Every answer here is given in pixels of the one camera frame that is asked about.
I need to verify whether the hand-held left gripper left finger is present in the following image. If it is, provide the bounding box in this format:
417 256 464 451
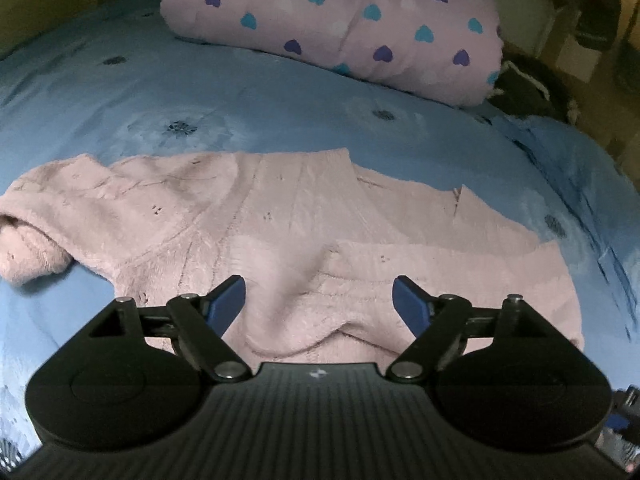
89 275 253 382

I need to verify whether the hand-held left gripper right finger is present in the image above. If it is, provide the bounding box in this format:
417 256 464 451
389 275 549 382

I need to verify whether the pink fuzzy sweater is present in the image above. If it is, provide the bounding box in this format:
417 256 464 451
0 147 586 365

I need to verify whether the blue floral bedsheet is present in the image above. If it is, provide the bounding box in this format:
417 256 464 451
0 0 640 463

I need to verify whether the pink heart-print pillow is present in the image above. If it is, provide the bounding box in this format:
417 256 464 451
160 0 503 107

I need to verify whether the cardboard box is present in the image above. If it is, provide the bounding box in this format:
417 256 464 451
510 0 596 81

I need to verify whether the dark bag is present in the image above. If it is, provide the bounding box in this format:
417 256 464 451
572 0 623 52

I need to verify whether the dark cloth with white cord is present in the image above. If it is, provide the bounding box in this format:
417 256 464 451
487 54 582 125

